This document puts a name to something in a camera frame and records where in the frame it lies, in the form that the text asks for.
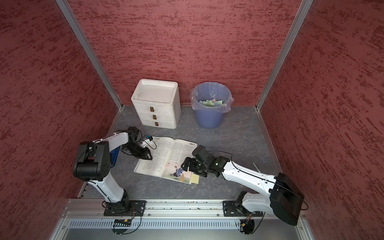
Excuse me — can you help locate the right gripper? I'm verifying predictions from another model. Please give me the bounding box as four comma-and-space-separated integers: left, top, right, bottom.
180, 157, 209, 177

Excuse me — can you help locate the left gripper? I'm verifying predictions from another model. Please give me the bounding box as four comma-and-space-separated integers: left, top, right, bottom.
122, 141, 153, 160

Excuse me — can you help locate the yellow sticky note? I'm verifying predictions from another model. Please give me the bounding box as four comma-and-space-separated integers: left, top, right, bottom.
190, 174, 200, 184

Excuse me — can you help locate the magazine book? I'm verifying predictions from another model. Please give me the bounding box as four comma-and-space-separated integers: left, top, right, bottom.
134, 137, 198, 184

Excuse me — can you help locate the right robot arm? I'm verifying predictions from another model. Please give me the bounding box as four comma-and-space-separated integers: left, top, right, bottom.
181, 145, 306, 226

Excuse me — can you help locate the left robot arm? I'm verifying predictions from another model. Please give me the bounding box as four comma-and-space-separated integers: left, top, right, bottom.
73, 127, 153, 216

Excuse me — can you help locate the discarded sticky notes pile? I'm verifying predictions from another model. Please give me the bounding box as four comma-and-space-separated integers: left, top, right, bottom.
199, 99, 223, 108

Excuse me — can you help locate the white three-drawer box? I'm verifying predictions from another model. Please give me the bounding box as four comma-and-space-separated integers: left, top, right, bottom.
131, 79, 181, 129

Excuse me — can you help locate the blue trash bin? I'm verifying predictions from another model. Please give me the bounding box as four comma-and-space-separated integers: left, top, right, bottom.
194, 82, 230, 130

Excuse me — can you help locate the clear bin liner bag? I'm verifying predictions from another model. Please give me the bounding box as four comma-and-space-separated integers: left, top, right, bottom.
190, 82, 235, 114

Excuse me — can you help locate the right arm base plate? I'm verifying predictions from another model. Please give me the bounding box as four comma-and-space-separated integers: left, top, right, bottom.
222, 201, 264, 218

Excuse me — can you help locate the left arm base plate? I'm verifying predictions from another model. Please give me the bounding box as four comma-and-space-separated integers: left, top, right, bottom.
102, 200, 147, 217

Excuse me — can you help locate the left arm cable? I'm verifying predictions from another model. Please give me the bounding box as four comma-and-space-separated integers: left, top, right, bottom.
110, 206, 144, 236

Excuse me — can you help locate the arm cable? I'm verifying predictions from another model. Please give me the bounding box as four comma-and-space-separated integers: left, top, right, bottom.
110, 206, 144, 236
238, 211, 266, 235

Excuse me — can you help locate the aluminium front rail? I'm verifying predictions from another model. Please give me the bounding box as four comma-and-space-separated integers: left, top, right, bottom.
60, 198, 226, 220

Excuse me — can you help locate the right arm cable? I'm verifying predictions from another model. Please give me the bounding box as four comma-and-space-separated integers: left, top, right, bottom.
238, 211, 266, 235

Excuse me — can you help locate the left corner aluminium post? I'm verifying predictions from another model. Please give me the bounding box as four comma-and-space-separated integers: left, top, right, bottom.
56, 0, 124, 111

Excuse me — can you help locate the corner aluminium post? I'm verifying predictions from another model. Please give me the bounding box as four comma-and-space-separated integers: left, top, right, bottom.
56, 0, 124, 111
256, 0, 314, 112

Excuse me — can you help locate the right corner aluminium post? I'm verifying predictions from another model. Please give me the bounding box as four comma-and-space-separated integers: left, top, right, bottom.
256, 0, 314, 112

